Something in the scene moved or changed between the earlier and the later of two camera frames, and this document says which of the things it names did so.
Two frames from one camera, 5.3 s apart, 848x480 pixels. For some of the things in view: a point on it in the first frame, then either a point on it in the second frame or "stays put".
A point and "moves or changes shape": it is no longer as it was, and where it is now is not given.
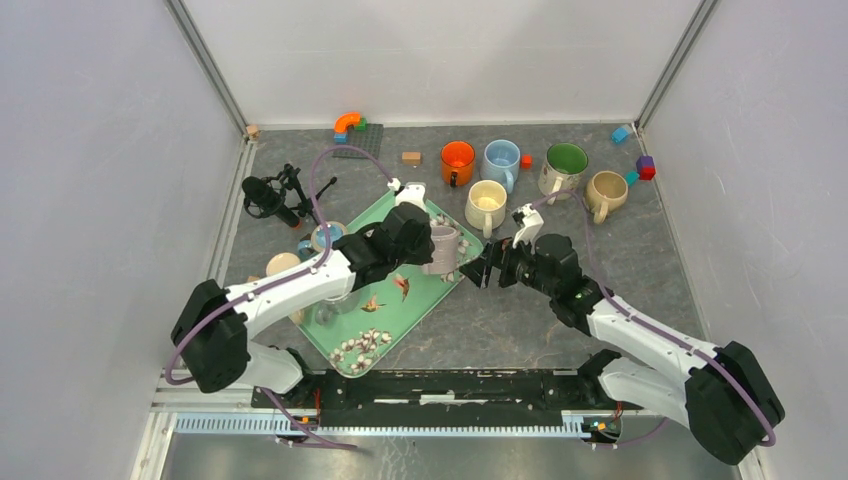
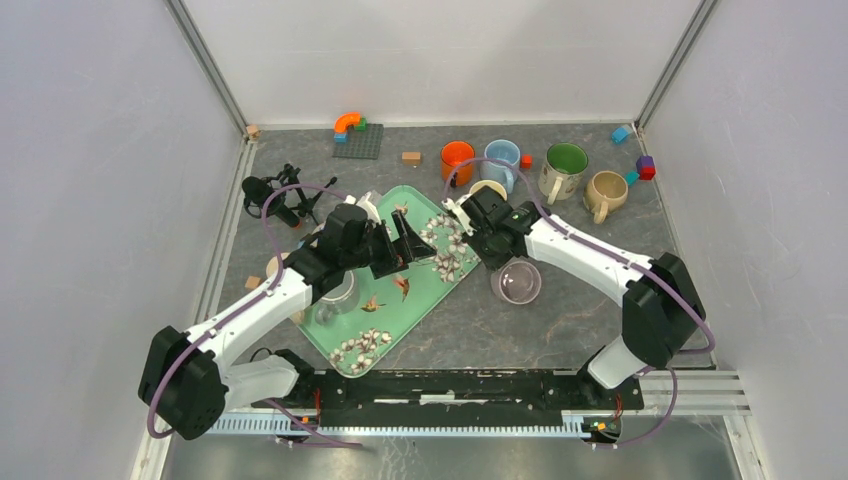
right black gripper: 498,253 -> 493,262
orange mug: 457,162 stays put
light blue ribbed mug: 500,162 stays put
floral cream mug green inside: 562,169 stays put
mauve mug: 445,254 moves or changes shape
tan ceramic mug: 606,190 stays put
